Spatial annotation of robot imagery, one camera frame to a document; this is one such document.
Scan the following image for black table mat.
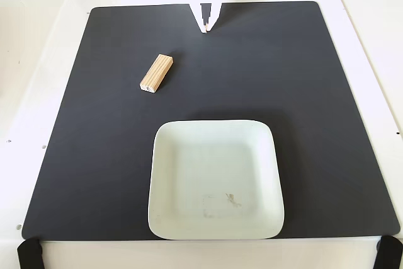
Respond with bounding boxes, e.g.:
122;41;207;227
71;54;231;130
21;1;400;241

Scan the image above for white square plate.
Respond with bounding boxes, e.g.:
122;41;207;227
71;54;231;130
147;119;287;241

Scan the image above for white fixed gripper finger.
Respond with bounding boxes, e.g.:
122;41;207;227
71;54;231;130
190;3;207;33

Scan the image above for wooden block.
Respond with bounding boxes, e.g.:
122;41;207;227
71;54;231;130
139;54;174;93

